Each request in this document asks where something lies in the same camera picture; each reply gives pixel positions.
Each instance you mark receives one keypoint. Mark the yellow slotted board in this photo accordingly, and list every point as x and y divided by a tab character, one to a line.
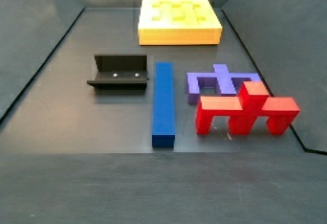
178	22

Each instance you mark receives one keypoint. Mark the blue long block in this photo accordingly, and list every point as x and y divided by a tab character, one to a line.
163	115

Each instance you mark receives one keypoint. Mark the purple cross-shaped block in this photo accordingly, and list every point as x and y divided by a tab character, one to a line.
223	81

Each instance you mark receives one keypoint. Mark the red cross-shaped block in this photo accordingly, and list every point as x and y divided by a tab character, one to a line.
250	104

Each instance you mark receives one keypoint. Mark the black angled bracket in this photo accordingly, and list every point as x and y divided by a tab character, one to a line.
120	71

